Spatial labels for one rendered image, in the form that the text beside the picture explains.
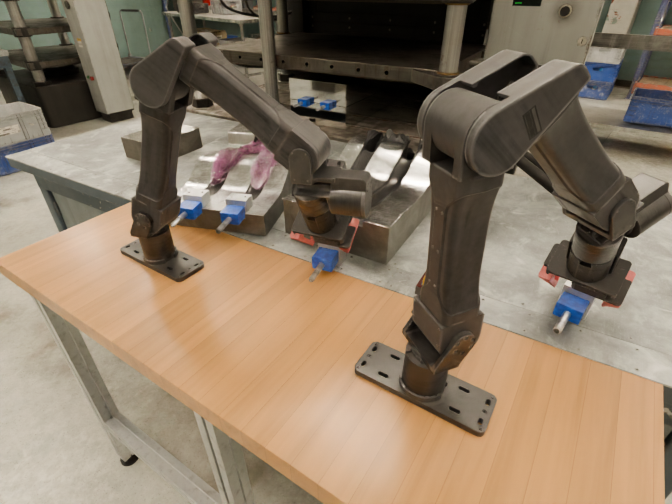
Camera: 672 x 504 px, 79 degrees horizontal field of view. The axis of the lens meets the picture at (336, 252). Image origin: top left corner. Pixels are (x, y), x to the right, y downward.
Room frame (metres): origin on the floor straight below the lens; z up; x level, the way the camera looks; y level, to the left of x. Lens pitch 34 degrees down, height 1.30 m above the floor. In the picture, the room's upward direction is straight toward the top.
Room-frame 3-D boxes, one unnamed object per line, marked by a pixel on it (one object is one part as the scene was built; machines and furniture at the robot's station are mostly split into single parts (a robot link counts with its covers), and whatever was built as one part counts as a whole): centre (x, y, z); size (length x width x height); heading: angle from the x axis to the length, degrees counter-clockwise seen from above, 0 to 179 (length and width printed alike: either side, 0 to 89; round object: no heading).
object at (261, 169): (1.08, 0.23, 0.90); 0.26 x 0.18 x 0.08; 167
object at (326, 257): (0.67, 0.02, 0.83); 0.13 x 0.05 x 0.05; 160
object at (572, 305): (0.52, -0.40, 0.83); 0.13 x 0.05 x 0.05; 138
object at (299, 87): (1.94, -0.05, 0.87); 0.50 x 0.27 x 0.17; 150
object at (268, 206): (1.08, 0.23, 0.86); 0.50 x 0.26 x 0.11; 167
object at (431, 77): (2.03, -0.06, 0.96); 1.29 x 0.83 x 0.18; 60
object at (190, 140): (1.36, 0.59, 0.84); 0.20 x 0.15 x 0.07; 150
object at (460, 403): (0.39, -0.13, 0.84); 0.20 x 0.07 x 0.08; 57
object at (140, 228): (0.72, 0.36, 0.90); 0.09 x 0.06 x 0.06; 164
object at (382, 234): (0.98, -0.12, 0.87); 0.50 x 0.26 x 0.14; 150
